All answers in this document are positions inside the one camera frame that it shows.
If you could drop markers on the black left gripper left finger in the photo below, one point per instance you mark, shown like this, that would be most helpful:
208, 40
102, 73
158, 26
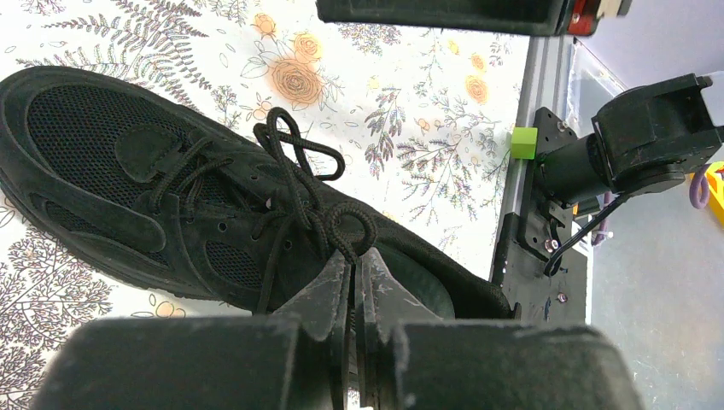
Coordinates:
295, 358

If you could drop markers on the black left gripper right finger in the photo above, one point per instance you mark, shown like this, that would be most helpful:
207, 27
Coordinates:
410, 358

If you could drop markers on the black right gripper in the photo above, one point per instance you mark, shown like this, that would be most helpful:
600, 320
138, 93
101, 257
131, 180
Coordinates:
540, 18

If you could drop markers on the black shoelace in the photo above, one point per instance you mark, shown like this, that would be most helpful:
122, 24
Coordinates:
345, 227

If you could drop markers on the black sneaker shoe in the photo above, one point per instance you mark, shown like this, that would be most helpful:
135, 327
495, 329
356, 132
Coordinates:
160, 196

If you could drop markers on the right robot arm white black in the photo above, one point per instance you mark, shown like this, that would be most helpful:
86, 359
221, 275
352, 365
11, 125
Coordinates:
643, 141

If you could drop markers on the small green cube on base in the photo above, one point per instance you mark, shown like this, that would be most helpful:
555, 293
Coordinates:
524, 143

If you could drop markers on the floral patterned table mat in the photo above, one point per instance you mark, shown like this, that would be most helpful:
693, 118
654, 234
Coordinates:
421, 117

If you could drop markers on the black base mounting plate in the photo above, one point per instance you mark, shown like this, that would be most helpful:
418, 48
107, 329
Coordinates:
537, 219

